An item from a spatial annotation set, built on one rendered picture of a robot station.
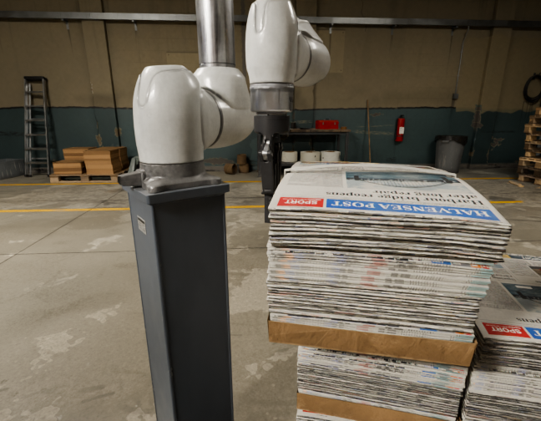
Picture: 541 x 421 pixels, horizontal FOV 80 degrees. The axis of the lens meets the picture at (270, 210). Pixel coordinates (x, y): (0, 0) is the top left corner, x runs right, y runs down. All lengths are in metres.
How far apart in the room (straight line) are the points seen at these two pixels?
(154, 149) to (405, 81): 7.25
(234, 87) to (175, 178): 0.31
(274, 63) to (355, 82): 6.78
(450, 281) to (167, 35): 7.12
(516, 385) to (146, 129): 0.84
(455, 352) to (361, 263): 0.18
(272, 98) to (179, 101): 0.22
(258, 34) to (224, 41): 0.30
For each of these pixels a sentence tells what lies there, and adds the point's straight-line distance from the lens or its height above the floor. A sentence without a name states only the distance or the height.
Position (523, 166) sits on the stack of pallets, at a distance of 7.44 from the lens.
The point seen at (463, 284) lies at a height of 0.96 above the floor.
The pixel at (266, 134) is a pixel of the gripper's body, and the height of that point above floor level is 1.13.
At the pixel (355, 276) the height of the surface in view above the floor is 0.96.
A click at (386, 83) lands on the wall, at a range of 7.65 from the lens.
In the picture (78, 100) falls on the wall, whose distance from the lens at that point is 7.82.
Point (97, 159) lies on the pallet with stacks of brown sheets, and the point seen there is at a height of 0.40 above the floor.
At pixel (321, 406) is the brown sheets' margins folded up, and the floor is 0.62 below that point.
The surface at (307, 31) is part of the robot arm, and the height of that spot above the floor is 1.34.
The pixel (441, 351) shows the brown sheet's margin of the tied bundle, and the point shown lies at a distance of 0.54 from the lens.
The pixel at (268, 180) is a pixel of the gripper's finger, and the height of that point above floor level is 1.03.
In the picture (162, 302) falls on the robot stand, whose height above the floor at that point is 0.73.
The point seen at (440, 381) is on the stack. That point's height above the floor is 0.73.
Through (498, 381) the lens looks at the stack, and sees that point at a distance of 0.72.
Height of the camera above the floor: 1.16
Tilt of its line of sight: 16 degrees down
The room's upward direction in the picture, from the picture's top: straight up
